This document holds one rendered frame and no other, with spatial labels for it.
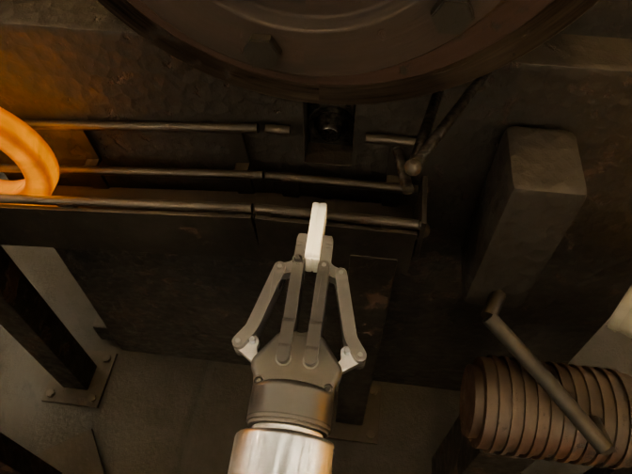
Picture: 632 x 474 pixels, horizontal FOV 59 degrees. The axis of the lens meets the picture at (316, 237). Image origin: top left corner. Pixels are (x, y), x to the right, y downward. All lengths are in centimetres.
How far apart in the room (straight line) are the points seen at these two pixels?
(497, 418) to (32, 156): 65
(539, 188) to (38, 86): 58
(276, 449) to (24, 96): 53
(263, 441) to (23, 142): 45
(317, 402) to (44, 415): 99
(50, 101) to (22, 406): 84
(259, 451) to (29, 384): 104
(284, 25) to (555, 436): 61
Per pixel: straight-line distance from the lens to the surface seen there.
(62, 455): 136
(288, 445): 47
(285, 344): 52
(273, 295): 55
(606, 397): 81
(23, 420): 143
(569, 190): 61
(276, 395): 49
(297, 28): 38
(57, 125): 78
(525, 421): 78
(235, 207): 66
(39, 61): 74
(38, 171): 76
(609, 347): 151
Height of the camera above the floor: 122
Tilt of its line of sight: 54 degrees down
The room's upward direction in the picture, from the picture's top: straight up
